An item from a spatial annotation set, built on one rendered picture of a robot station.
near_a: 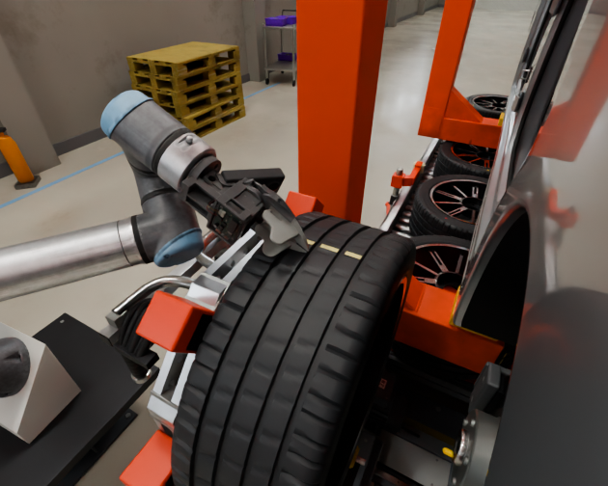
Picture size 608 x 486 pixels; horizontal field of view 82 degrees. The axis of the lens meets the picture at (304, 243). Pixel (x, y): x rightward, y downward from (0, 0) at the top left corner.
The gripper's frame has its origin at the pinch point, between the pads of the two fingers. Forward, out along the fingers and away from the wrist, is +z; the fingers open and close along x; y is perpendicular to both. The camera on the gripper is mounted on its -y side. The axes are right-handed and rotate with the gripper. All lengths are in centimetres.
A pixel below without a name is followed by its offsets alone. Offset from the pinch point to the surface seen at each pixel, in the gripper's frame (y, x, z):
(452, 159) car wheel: -204, -61, 41
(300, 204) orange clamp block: -21.3, -13.4, -6.6
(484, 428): 1.8, -6.6, 44.3
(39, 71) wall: -159, -213, -300
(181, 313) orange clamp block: 18.8, -7.6, -7.4
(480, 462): 7.2, -7.5, 45.0
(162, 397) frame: 25.1, -24.4, -2.5
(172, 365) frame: 21.0, -22.0, -4.7
